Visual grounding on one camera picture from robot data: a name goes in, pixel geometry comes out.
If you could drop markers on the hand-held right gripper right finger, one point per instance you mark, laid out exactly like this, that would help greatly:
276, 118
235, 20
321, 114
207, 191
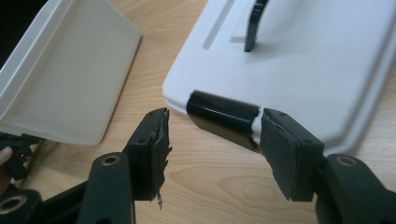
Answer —
289, 155

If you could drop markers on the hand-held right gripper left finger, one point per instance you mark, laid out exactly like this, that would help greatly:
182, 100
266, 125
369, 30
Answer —
146, 155

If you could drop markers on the white plastic board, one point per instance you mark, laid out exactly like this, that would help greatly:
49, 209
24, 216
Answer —
299, 77

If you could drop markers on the beige plastic tray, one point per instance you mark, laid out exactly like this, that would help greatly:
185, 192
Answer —
71, 77

